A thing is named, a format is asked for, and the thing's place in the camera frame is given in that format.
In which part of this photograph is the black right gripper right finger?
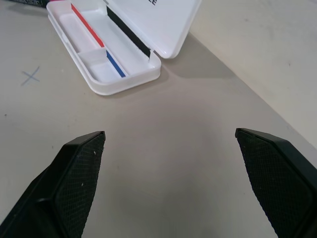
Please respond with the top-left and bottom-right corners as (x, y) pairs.
(235, 127), (317, 238)

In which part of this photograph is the white plastic pencil case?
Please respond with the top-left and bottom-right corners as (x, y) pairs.
(46, 0), (203, 96)

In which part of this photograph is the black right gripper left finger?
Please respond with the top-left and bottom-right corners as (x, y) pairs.
(0, 130), (106, 238)

